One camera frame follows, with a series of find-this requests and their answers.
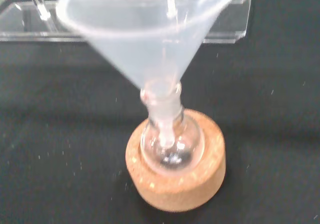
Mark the glass round-bottom flask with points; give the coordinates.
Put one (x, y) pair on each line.
(190, 143)

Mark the black bench cloth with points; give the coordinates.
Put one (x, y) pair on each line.
(62, 133)

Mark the clear acrylic funnel stand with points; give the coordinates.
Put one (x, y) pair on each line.
(20, 26)

